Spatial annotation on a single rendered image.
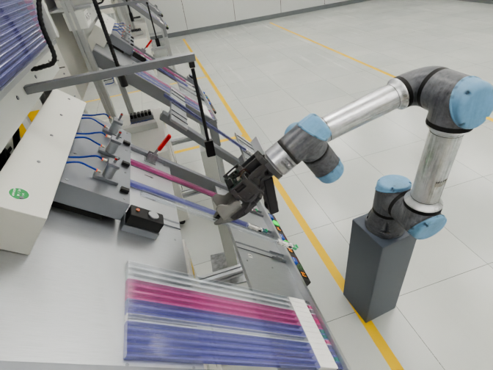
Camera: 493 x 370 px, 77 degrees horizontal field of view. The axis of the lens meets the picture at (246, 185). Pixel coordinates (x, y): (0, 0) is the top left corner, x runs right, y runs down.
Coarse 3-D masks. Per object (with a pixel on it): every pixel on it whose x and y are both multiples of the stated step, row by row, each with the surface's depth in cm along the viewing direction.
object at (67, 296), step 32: (64, 224) 58; (96, 224) 62; (0, 256) 46; (32, 256) 49; (64, 256) 52; (96, 256) 56; (128, 256) 61; (160, 256) 66; (0, 288) 42; (32, 288) 45; (64, 288) 48; (96, 288) 51; (0, 320) 39; (32, 320) 42; (64, 320) 44; (96, 320) 47; (0, 352) 37; (32, 352) 39; (64, 352) 41; (96, 352) 43
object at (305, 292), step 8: (264, 208) 116; (264, 216) 114; (272, 224) 109; (272, 232) 107; (280, 248) 101; (288, 256) 97; (288, 264) 96; (296, 272) 92; (296, 280) 91; (304, 288) 88; (304, 296) 87; (312, 296) 86; (312, 304) 84; (320, 312) 82; (320, 320) 80; (328, 328) 78; (328, 336) 77; (336, 344) 75; (336, 352) 74; (344, 360) 72; (344, 368) 71
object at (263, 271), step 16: (224, 192) 112; (256, 224) 107; (240, 240) 91; (256, 240) 97; (240, 256) 85; (256, 256) 90; (272, 256) 94; (256, 272) 83; (272, 272) 88; (288, 272) 93; (256, 288) 77; (272, 288) 82; (288, 288) 86
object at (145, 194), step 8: (144, 192) 70; (160, 200) 72; (168, 200) 73; (184, 208) 75; (192, 208) 77; (200, 216) 78; (208, 216) 79; (224, 224) 82; (232, 224) 83; (248, 232) 86; (256, 232) 88; (272, 240) 91; (296, 248) 96
